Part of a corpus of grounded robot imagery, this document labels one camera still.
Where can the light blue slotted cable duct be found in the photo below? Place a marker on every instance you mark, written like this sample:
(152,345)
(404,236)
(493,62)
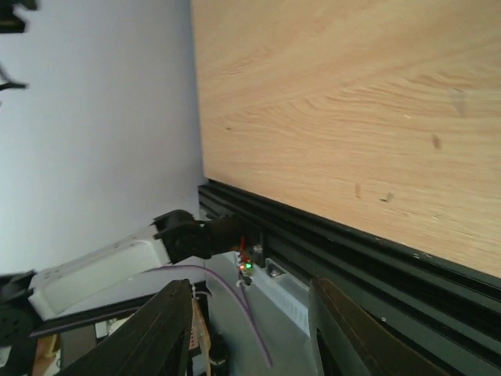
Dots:
(284,290)

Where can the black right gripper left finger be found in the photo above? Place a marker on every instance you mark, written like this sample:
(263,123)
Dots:
(154,341)

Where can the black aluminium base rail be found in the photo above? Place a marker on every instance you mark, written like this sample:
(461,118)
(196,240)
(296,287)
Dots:
(447,312)

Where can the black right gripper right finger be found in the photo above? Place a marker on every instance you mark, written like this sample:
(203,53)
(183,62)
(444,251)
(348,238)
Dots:
(346,340)

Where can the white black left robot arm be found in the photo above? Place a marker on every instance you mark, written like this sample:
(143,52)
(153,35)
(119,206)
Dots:
(37,305)

